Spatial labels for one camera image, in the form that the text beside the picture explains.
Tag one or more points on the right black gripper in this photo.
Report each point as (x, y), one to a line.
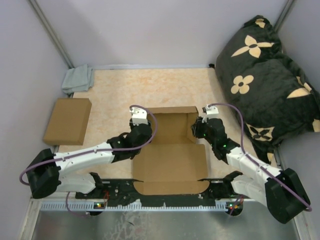
(197, 126)

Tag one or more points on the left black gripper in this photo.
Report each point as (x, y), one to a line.
(132, 126)

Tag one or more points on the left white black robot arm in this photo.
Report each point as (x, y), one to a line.
(57, 172)

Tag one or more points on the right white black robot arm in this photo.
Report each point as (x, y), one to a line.
(281, 191)

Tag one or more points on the folded brown cardboard box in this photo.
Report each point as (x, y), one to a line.
(68, 122)

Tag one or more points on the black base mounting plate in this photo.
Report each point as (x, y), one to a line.
(121, 193)

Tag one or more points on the grey folded cloth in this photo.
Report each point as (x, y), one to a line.
(79, 79)

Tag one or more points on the black floral plush pillow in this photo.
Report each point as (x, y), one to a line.
(274, 98)

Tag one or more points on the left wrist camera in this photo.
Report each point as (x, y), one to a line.
(138, 115)

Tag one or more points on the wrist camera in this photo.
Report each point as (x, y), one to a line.
(138, 115)
(211, 112)

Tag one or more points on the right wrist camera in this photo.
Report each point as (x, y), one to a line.
(211, 112)

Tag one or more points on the aluminium frame rail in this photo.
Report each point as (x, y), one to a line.
(119, 212)

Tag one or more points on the right aluminium corner post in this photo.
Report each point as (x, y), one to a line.
(286, 10)

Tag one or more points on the aluminium corner post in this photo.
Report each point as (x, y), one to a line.
(286, 10)
(53, 36)

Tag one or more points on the left aluminium corner post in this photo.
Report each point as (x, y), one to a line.
(53, 36)

